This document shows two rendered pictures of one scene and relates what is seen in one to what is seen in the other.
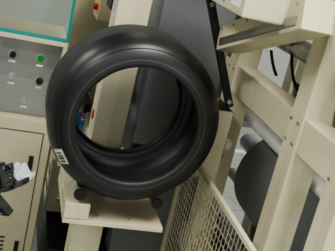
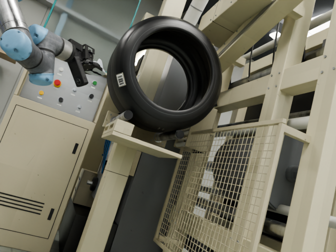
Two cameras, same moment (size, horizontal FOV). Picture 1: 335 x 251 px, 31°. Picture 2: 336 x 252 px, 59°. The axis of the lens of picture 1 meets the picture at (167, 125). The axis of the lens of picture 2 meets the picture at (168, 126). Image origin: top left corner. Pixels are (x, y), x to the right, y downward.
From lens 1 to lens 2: 132 cm
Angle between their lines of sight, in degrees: 28
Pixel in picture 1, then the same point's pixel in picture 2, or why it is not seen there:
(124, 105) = (151, 95)
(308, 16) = not seen: outside the picture
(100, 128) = not seen: hidden behind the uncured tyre
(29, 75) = (85, 92)
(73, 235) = (103, 185)
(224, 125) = (211, 116)
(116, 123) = not seen: hidden behind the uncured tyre
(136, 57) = (178, 23)
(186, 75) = (207, 44)
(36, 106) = (85, 113)
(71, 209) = (120, 125)
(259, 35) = (250, 25)
